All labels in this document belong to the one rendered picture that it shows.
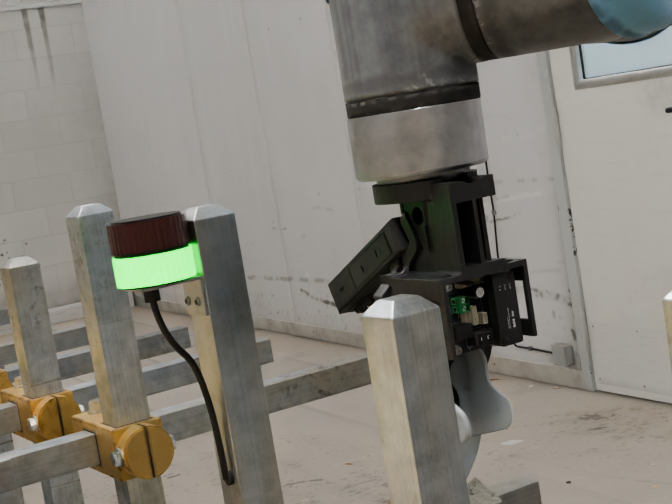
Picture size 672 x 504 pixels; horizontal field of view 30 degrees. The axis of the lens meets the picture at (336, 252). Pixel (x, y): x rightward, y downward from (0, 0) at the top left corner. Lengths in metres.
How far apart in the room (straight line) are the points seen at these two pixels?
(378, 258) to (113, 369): 0.40
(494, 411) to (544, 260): 4.27
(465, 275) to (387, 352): 0.09
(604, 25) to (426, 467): 0.29
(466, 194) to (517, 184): 4.38
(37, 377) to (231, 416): 0.50
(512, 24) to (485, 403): 0.26
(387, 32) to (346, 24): 0.03
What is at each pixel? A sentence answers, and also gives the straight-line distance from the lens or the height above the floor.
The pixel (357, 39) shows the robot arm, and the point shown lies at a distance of 0.81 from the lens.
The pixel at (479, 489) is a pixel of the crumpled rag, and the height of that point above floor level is 0.87.
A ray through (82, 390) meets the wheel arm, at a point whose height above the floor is 0.96.
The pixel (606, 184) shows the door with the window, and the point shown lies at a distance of 4.75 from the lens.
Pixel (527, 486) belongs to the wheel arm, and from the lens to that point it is 1.19.
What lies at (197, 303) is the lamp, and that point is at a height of 1.10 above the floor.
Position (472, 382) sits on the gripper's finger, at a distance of 0.88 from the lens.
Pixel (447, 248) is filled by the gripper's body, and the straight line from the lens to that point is 0.81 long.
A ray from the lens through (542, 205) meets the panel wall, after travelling 5.07.
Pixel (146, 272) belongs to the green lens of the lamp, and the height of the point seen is 1.13.
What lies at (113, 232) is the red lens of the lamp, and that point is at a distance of 0.93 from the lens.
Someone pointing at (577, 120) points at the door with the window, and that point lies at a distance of 4.82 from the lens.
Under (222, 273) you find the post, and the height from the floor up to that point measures 1.12.
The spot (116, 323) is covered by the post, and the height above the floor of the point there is 1.07.
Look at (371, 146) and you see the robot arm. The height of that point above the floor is 1.20.
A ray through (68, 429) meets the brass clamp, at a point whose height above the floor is 0.93.
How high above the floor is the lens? 1.22
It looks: 6 degrees down
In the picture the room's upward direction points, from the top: 9 degrees counter-clockwise
